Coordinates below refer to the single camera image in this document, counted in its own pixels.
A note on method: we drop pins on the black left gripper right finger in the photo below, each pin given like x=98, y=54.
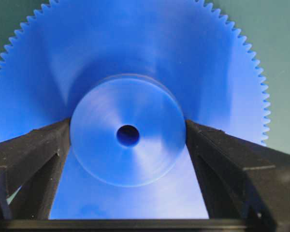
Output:
x=240, y=179

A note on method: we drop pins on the large blue plastic gear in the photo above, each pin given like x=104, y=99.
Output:
x=129, y=73

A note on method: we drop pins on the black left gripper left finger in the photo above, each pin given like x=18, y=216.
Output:
x=30, y=171

